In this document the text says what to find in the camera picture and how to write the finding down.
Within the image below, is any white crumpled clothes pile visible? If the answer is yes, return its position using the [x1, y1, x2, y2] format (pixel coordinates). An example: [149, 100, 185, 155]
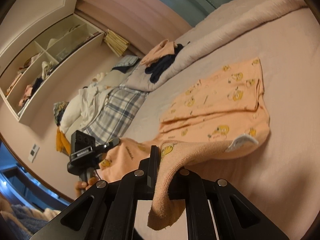
[59, 72, 113, 134]

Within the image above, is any white wall switch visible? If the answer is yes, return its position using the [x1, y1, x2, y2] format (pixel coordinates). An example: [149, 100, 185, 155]
[28, 144, 40, 163]

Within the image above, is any striped folded cloth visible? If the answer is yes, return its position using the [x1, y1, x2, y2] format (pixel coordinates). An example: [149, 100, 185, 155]
[112, 55, 140, 74]

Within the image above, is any grey bed sheet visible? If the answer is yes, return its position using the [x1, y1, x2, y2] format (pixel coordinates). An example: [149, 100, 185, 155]
[125, 8, 319, 239]

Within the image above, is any grey quilted duvet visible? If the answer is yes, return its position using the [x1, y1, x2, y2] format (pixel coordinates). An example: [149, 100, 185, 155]
[124, 0, 307, 92]

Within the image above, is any beige curtain tassel fabric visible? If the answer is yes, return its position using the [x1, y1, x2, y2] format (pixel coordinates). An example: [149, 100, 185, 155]
[104, 29, 130, 57]

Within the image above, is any person's left hand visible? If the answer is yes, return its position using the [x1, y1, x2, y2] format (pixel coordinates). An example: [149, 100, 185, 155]
[74, 177, 100, 197]

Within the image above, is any orange cartoon print shirt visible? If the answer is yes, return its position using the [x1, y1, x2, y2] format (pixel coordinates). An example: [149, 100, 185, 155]
[99, 58, 270, 230]

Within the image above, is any folded orange garment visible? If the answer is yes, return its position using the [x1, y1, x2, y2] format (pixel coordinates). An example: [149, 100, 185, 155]
[140, 39, 177, 67]

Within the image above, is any plaid pillow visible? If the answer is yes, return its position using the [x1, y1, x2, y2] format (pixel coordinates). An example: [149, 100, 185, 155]
[83, 86, 148, 145]

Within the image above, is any blue and pink curtain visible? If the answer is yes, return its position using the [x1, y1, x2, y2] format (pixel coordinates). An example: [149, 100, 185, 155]
[75, 0, 232, 54]

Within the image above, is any yellow garment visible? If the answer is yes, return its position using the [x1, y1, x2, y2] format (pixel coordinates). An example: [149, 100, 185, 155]
[56, 127, 71, 156]

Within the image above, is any white wall shelf unit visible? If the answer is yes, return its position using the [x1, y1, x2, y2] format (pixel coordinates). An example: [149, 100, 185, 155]
[1, 14, 105, 125]

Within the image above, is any dark navy garment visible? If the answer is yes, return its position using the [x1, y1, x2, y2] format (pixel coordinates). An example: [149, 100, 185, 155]
[144, 43, 184, 84]

